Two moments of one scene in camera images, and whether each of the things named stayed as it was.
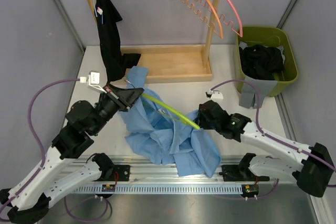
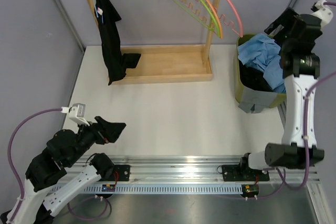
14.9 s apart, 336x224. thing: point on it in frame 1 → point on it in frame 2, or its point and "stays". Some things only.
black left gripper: x=124 y=98 → x=104 y=130
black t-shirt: x=116 y=63 stays
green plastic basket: x=271 y=36 → x=238 y=87
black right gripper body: x=203 y=122 → x=287 y=20
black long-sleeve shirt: x=260 y=62 → x=252 y=78
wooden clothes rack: x=166 y=63 stays
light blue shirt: x=162 y=134 → x=262 y=52
